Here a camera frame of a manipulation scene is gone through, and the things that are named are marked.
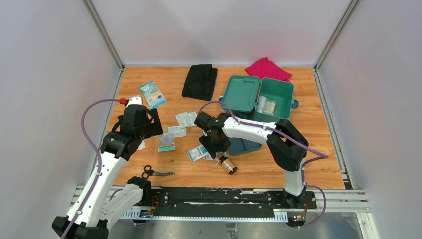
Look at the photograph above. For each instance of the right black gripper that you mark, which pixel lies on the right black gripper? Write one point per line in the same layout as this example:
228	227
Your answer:
204	140

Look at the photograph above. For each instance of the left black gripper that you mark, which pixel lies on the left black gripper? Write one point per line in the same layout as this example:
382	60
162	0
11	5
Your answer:
153	129

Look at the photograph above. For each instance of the clear bag teal strip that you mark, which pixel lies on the clear bag teal strip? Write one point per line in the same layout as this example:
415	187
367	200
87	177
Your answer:
166	142

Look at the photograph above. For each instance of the brown bottle orange cap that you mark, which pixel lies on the brown bottle orange cap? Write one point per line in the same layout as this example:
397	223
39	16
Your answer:
227	165

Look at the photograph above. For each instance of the white bottle green label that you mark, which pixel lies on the white bottle green label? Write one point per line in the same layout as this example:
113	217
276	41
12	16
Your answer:
261	104

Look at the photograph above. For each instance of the gauze pack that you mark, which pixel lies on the gauze pack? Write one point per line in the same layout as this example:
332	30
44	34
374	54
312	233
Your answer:
269	107

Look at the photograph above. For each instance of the teal medicine box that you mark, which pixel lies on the teal medicine box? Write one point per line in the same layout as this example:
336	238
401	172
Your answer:
242	92

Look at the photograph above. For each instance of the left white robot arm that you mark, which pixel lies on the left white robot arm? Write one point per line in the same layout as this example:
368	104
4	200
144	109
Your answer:
99	181

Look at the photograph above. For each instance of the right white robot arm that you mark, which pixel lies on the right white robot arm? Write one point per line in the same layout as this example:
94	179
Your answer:
287	146

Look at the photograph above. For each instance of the teal white sachet right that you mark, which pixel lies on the teal white sachet right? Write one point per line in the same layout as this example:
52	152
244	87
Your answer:
211	158

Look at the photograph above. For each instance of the teal white sachet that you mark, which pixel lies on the teal white sachet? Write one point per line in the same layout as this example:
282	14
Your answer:
197	153
211	158

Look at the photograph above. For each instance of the white gauze pad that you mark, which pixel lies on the white gauze pad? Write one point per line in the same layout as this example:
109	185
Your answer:
141	146

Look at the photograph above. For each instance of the bandage strips pack lower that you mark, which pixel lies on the bandage strips pack lower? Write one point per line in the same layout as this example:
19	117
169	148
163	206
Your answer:
177	131

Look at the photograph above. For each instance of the dark teal divided tray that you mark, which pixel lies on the dark teal divided tray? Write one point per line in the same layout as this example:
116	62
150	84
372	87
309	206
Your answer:
241	146

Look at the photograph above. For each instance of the teal white sachet left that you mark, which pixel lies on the teal white sachet left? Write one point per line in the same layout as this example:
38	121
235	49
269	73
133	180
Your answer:
197	153

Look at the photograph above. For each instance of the light blue mask packet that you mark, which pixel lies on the light blue mask packet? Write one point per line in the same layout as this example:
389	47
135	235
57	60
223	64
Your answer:
153	94

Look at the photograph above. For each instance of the black folded cloth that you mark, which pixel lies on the black folded cloth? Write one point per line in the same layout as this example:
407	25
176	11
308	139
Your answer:
200	82

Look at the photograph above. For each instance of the pink folded cloth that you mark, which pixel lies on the pink folded cloth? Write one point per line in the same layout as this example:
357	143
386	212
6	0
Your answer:
265	68

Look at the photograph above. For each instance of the black handled scissors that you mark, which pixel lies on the black handled scissors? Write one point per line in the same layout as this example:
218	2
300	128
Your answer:
148	172

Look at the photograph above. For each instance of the black metal base rail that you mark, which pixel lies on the black metal base rail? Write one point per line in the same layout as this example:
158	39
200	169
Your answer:
148	203

